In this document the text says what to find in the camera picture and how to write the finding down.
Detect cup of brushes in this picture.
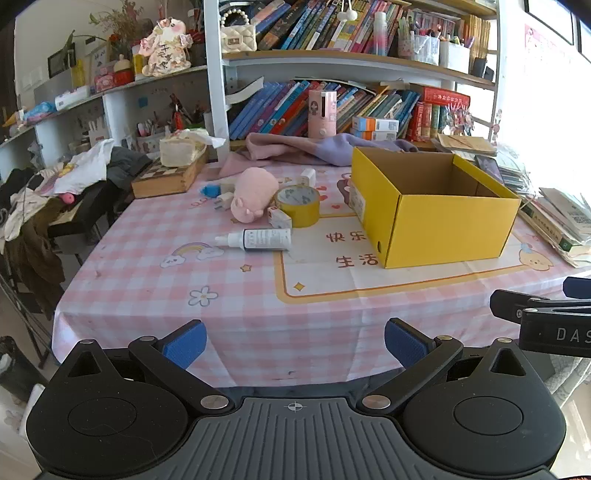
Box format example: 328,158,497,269
168,92,206,132

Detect brown kraft notebooks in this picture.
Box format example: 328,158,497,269
436,133,498,160

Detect white printed shirt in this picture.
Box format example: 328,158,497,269
53,137,115,195

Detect black framed picture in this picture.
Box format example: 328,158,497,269
47,44,77,78

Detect pink tin box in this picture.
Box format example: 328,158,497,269
95,65,116,93

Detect row of colourful books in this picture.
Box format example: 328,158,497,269
254,0,407,54

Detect clear pen holder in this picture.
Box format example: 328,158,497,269
397,16,440,65

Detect white storage box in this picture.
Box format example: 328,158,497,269
438,34,472,75

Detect pastel gradient bottle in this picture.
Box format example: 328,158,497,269
373,11,389,57

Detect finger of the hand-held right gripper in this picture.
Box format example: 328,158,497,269
563,276,591,301
489,288,591,324

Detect pink tall box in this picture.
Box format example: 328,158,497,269
307,90,338,140

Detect white quilted handbag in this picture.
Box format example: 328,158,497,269
219,8,257,54

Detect row of yellow books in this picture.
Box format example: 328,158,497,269
466,14,492,75

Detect colourful figure display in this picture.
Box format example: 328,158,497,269
441,104,474,137

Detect pink plush pig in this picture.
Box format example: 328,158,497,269
230,167,280,224

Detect wooden chess box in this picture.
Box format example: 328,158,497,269
131,150,208,199

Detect yellow tape roll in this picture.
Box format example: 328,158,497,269
274,185,321,229

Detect yellow cardboard box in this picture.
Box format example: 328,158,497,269
348,146,522,270

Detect black smartphone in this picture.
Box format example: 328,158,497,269
475,154,505,184

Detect beige tissue pack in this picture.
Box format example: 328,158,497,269
159,128,227,168

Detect row of blue books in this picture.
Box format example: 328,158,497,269
228,80,421,141

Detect dark grey garment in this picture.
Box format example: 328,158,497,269
106,147,153,190

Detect white spray bottle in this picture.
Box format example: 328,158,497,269
215,228,293,253

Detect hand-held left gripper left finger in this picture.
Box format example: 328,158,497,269
48,320,234,415

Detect red jar with cream lid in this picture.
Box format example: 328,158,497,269
113,54,136,87

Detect light blue pack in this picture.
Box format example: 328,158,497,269
23,102,58,124

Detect white pen box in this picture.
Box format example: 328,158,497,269
136,120,167,153

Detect pink doll with sign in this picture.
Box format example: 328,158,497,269
140,17,193,77

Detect small black box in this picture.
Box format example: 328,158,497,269
471,58,496,81

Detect pile of books and papers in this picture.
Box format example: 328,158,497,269
496,148,591,268

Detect brown garment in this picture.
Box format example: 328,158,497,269
0,198,65,315

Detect red book set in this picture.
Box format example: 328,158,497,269
406,85,472,141

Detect long white box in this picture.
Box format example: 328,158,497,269
54,85,90,112

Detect pink cloth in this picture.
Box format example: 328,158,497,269
218,132,333,178

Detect dried flower bouquet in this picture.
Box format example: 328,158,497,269
90,0,145,58

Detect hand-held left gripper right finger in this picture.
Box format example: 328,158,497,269
358,318,550,414

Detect pink wall poster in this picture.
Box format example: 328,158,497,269
524,23,573,61

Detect lilac cloth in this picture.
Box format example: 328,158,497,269
305,133,420,167

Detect white bookshelf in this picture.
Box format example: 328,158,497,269
0,0,509,162

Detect black wall frame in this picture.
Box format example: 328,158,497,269
526,0,591,47

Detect small red white box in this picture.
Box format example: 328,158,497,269
267,206,293,230

